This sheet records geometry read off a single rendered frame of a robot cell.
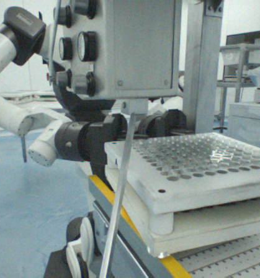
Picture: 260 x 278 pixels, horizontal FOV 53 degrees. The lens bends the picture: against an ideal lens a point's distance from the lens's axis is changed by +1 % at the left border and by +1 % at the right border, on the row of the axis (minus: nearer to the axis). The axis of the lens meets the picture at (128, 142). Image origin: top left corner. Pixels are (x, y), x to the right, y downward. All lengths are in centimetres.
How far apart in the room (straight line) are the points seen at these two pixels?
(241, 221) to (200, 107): 38
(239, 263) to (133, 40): 31
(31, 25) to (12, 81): 438
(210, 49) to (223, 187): 43
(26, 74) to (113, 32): 504
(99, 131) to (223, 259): 31
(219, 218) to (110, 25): 26
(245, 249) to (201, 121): 35
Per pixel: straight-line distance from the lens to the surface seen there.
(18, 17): 94
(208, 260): 40
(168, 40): 36
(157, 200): 28
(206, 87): 68
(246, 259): 42
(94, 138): 54
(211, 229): 33
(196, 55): 68
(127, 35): 33
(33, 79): 537
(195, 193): 30
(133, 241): 38
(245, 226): 36
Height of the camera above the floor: 107
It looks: 14 degrees down
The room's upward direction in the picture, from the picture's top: straight up
